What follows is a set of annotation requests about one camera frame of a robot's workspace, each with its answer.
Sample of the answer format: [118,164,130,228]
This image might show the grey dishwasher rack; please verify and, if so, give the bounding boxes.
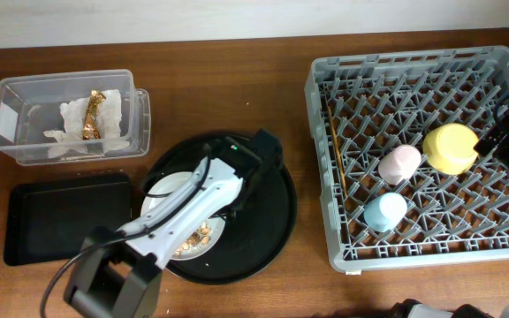
[305,46,509,273]

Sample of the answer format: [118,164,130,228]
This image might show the wooden chopstick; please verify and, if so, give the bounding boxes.
[326,105,348,199]

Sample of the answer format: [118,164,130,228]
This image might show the clear plastic waste bin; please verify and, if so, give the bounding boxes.
[0,69,151,166]

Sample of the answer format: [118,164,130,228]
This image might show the yellow plastic bowl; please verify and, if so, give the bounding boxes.
[422,123,479,175]

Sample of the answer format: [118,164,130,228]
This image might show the food scraps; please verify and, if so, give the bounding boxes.
[172,222,214,261]

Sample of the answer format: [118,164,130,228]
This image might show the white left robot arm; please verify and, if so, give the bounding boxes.
[64,130,282,317]

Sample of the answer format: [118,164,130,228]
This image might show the pink plastic cup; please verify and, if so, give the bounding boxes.
[378,145,422,186]

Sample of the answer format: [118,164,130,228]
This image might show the round black tray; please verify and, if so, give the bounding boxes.
[141,131,297,284]

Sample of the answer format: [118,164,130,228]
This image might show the black rectangular waste bin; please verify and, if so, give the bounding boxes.
[4,173,132,266]

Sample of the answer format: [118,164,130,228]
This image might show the white paper napkin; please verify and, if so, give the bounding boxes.
[43,89,130,154]

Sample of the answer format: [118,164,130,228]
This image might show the gold snack wrapper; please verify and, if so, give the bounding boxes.
[82,90,106,140]

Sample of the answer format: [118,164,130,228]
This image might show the grey plate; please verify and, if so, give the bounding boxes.
[140,170,227,261]

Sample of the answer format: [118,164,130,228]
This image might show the light blue plastic cup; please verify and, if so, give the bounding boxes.
[363,193,407,232]

